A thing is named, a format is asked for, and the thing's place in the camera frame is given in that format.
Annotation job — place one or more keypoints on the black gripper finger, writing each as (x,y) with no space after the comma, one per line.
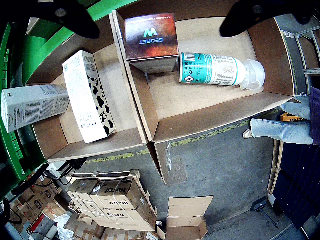
(250,15)
(75,20)

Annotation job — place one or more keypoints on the red-brown carton box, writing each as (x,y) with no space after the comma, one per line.
(150,37)

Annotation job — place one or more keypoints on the small white carton box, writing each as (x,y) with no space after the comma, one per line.
(85,100)

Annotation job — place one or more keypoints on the tall white carton box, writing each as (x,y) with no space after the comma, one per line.
(32,107)

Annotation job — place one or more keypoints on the open cardboard box with flap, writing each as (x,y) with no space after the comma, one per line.
(200,100)

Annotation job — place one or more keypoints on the red print cardboard box pile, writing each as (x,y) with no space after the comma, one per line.
(37,200)

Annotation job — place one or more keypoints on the flat open cardboard box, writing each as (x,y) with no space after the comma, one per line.
(185,220)

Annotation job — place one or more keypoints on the taped brown cardboard box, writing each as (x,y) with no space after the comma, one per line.
(120,235)

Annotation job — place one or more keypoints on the white plastic bottle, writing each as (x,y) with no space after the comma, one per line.
(215,70)

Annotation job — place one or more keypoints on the green metal shelf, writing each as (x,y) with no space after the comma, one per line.
(15,62)

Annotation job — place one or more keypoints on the blue jeans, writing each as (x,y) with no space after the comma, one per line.
(280,130)

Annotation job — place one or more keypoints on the beige sneaker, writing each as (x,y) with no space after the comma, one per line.
(247,134)

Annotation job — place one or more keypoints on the purple shirt torso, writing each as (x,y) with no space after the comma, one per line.
(315,117)

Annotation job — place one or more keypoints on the blue panel partition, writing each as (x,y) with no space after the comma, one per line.
(300,180)

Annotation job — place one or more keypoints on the black device on rod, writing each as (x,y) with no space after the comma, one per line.
(258,205)

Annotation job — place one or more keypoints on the crumpled white plastic film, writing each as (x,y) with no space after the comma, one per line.
(63,227)

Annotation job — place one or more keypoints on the wooden frame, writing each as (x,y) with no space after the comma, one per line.
(273,167)

